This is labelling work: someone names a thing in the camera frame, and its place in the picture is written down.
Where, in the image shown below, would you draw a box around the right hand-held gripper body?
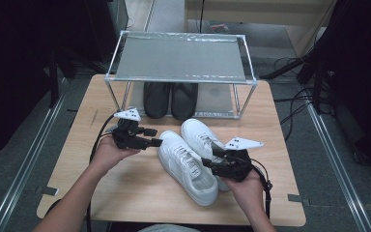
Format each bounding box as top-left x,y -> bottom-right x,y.
216,136 -> 265,182

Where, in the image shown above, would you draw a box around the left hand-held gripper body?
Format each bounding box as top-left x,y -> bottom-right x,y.
110,108 -> 142,150

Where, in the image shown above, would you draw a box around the white sneaker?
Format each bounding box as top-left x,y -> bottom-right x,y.
157,130 -> 220,207
181,118 -> 232,193

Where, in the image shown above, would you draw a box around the black slipper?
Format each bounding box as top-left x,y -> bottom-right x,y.
143,81 -> 171,120
170,82 -> 199,122

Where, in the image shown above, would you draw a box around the metal shoe rack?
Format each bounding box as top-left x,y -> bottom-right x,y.
104,29 -> 259,120

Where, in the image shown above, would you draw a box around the person's left hand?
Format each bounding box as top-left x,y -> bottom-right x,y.
90,135 -> 141,173

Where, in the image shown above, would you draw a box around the person's right hand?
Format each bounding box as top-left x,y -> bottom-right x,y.
228,170 -> 269,212

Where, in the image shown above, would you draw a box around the person's grey pants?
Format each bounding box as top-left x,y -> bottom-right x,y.
139,224 -> 201,232

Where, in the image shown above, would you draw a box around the black metal stand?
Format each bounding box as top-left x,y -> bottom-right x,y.
46,47 -> 110,109

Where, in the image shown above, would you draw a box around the wooden cabinet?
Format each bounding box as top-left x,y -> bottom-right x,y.
185,0 -> 336,57

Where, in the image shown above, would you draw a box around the left hand-held gripper cable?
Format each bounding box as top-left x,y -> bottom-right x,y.
86,114 -> 117,232

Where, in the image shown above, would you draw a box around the hand-held gripper cable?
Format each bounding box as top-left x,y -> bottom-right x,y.
250,158 -> 273,220
86,114 -> 117,232

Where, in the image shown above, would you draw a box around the right hand-held gripper cable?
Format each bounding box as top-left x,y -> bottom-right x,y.
250,158 -> 273,220

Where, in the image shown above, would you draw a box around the black floor cables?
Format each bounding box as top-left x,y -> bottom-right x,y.
271,56 -> 323,143

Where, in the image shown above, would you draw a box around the metal floor rail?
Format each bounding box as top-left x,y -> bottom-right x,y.
305,102 -> 371,232
0,78 -> 69,232

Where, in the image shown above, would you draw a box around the black hanging cable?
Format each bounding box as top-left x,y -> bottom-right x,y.
199,0 -> 206,33

